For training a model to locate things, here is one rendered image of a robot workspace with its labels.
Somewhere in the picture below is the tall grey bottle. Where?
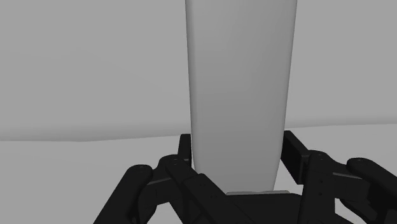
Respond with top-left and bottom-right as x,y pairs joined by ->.
185,0 -> 298,195

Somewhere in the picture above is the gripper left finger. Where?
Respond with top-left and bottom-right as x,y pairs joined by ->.
93,133 -> 256,224

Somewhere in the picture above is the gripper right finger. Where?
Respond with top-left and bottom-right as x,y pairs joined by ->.
280,130 -> 397,224

